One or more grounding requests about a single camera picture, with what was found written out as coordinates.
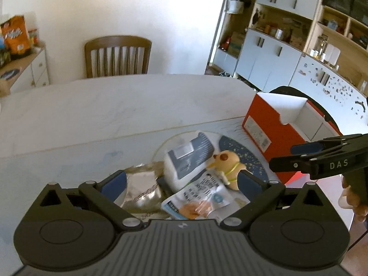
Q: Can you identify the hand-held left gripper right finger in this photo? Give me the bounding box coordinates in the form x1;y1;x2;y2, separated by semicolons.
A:
220;170;331;230

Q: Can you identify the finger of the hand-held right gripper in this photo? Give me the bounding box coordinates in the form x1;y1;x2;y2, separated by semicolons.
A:
269;153;317;176
290;134;368;157

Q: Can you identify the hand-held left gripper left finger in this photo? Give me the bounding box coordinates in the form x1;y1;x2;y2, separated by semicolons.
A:
29;170;143;232

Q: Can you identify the yellow plush dog toy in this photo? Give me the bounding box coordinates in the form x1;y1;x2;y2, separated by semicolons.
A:
207;150;247;191

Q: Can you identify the orange cardboard box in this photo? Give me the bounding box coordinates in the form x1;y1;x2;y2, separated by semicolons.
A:
241;91;344;185

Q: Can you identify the white tissue pack dark label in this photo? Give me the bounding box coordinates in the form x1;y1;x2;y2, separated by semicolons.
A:
163;132;216;193

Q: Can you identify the white marble desktop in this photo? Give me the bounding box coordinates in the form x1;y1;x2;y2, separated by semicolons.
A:
0;73;291;236

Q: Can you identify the person's right hand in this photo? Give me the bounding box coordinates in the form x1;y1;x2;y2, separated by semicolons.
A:
339;185;368;222

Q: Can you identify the silver foil bag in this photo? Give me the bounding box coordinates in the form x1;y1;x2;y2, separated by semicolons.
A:
113;162;170;216

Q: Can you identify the dark speckled plate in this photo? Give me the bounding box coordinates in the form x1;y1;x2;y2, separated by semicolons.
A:
218;135;268;185

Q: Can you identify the white snack packet orange print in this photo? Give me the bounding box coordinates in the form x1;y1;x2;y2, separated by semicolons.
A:
161;170;230;219

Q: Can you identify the white canister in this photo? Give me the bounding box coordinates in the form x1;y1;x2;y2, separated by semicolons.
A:
325;44;341;66

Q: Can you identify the glass jar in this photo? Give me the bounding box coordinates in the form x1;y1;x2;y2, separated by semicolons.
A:
316;34;329;56

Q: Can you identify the cardboard box on shelf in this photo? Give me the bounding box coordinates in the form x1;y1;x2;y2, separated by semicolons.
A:
227;32;247;58

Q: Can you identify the brown wooden chair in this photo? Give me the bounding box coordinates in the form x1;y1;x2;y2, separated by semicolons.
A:
84;35;152;79

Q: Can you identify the white sideboard wooden top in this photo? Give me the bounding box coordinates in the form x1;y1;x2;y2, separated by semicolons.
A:
0;42;51;98

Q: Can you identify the dark blue tray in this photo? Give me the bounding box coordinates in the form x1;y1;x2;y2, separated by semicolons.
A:
0;69;21;80

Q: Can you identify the grey hanging bag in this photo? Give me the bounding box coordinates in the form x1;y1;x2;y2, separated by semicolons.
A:
226;0;245;14

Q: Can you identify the jar with red lid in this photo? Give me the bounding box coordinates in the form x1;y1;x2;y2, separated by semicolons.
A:
28;29;40;46

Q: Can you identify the orange snack bag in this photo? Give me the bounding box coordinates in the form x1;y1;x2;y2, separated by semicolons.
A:
1;15;31;56

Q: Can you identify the white and wood wall cabinet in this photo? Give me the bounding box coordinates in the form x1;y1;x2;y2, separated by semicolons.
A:
205;0;368;138

